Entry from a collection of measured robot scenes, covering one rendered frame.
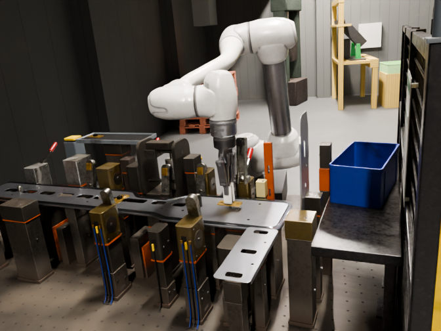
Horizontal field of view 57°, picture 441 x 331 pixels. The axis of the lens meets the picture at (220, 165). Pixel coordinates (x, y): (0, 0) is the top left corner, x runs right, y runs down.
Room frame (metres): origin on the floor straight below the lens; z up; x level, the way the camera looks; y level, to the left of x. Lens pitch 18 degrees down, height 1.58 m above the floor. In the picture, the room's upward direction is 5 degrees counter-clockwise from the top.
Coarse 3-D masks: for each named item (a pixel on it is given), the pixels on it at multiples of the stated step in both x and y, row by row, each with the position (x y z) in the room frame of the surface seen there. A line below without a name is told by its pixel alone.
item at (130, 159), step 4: (128, 156) 1.76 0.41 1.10; (120, 160) 1.73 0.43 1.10; (124, 160) 1.72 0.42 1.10; (128, 160) 1.71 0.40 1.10; (132, 160) 1.73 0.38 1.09; (120, 164) 1.73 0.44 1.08; (124, 164) 1.72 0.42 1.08; (128, 164) 1.71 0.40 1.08; (124, 168) 1.72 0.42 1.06; (124, 172) 1.72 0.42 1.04; (124, 176) 1.73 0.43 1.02; (124, 180) 1.73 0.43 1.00; (128, 184) 1.72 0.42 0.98; (128, 188) 1.72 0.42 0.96; (132, 200) 1.72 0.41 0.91
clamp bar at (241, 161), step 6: (240, 138) 1.47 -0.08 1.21; (246, 138) 1.46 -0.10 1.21; (240, 144) 1.43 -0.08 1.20; (246, 144) 1.46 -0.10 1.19; (240, 150) 1.46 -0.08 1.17; (246, 150) 1.46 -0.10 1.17; (240, 156) 1.46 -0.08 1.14; (246, 156) 1.45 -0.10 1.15; (240, 162) 1.46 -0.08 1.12; (246, 162) 1.45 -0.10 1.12; (240, 168) 1.46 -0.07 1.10; (246, 168) 1.44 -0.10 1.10; (240, 174) 1.46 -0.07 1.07; (246, 174) 1.44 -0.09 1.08
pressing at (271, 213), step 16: (0, 192) 1.71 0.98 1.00; (16, 192) 1.69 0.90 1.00; (64, 192) 1.64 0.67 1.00; (80, 192) 1.62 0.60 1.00; (96, 192) 1.60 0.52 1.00; (112, 192) 1.59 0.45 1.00; (128, 192) 1.57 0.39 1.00; (80, 208) 1.47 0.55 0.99; (128, 208) 1.40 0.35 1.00; (144, 208) 1.39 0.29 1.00; (160, 208) 1.38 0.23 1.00; (176, 208) 1.36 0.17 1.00; (208, 208) 1.34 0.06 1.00; (224, 208) 1.33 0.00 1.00; (240, 208) 1.32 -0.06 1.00; (256, 208) 1.30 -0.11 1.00; (272, 208) 1.29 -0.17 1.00; (288, 208) 1.29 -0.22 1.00; (208, 224) 1.22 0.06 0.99; (224, 224) 1.21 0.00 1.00; (240, 224) 1.19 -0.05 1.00; (256, 224) 1.18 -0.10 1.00; (272, 224) 1.17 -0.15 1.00
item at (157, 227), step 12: (156, 228) 1.24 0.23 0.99; (168, 228) 1.26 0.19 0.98; (156, 240) 1.21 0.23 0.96; (168, 240) 1.24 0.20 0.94; (156, 252) 1.21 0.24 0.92; (168, 252) 1.24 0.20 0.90; (156, 264) 1.22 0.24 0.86; (168, 264) 1.24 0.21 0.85; (156, 276) 1.23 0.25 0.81; (168, 276) 1.23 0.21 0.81; (156, 288) 1.22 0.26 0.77; (168, 288) 1.21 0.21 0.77; (168, 300) 1.21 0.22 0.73
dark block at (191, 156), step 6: (186, 156) 1.61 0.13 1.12; (192, 156) 1.60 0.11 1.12; (198, 156) 1.61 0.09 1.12; (186, 162) 1.58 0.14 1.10; (192, 162) 1.57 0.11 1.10; (198, 162) 1.61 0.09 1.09; (186, 168) 1.59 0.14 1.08; (192, 168) 1.58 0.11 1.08; (186, 174) 1.59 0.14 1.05; (192, 174) 1.58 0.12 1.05; (186, 180) 1.59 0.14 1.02; (192, 180) 1.58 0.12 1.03; (192, 186) 1.58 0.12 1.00; (192, 192) 1.58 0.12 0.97
